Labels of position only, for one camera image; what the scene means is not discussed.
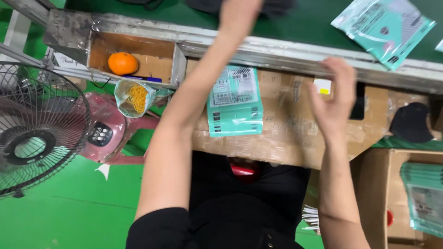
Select white and yellow sticker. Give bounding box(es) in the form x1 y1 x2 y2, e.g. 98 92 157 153
313 78 332 95

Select stack of teal mailer bags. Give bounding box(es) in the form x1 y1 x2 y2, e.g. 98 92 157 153
206 65 264 138

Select brown cardboard carton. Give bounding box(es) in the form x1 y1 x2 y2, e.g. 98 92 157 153
350 148 443 249

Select bag of yellow rubber bands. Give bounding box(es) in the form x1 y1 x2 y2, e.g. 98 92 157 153
114 80 174 118

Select white paper scrap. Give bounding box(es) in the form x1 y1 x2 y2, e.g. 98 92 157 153
95 163 111 181

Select red stool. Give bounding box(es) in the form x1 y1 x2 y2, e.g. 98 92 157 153
228 157 261 184

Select pink fan with black grille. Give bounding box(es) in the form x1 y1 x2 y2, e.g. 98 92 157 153
0 62 160 200

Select taped cardboard work board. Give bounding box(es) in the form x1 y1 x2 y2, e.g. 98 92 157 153
186 59 434 170

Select white printed card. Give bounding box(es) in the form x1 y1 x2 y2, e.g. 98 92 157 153
52 52 89 72

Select orange fruit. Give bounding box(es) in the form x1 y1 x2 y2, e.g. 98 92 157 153
108 52 139 76

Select open cardboard tray box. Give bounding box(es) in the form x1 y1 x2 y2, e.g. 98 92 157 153
87 31 188 89

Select black garment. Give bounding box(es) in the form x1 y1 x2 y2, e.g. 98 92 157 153
186 0 298 18

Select teal mailer bag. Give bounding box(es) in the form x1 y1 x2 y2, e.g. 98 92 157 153
330 0 437 72

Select blue pen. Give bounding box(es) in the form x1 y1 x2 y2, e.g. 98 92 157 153
123 75 163 83

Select pile of teal packets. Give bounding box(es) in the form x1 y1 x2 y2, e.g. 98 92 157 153
400 162 443 239

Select metal conveyor frame rail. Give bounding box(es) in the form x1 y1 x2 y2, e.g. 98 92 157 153
43 9 443 95

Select person's left hand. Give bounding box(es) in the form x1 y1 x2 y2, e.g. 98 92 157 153
220 0 263 34

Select white paper strips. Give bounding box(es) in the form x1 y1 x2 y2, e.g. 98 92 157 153
301 205 320 231

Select person's right hand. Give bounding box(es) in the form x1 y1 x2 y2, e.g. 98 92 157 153
308 57 357 139

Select black cloth piece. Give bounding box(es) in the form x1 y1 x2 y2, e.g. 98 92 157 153
389 102 435 144

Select green conveyor belt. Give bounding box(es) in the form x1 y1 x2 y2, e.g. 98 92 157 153
65 0 443 64

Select grey metal stand frame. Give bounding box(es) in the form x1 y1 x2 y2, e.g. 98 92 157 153
0 0 56 70

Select person's black clothing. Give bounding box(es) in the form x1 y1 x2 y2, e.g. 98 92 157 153
125 150 312 249

